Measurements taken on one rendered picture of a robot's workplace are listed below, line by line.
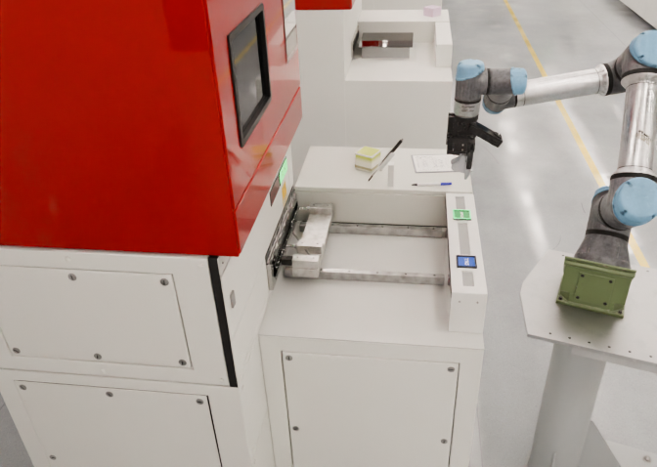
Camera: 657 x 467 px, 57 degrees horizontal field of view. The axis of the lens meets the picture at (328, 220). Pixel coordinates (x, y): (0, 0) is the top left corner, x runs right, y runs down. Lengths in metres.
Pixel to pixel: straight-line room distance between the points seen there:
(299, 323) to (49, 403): 0.73
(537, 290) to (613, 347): 0.28
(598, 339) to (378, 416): 0.66
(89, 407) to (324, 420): 0.68
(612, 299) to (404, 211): 0.73
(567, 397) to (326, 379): 0.78
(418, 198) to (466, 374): 0.66
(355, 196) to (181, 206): 0.95
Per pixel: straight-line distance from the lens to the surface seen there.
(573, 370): 2.05
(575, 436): 2.26
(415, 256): 2.03
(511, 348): 2.96
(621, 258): 1.87
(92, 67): 1.25
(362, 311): 1.80
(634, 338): 1.86
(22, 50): 1.31
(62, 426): 1.97
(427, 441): 1.99
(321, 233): 2.03
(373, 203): 2.15
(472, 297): 1.67
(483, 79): 1.77
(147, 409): 1.78
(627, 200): 1.74
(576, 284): 1.87
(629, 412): 2.83
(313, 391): 1.87
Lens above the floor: 1.98
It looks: 31 degrees down
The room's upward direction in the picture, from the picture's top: 3 degrees counter-clockwise
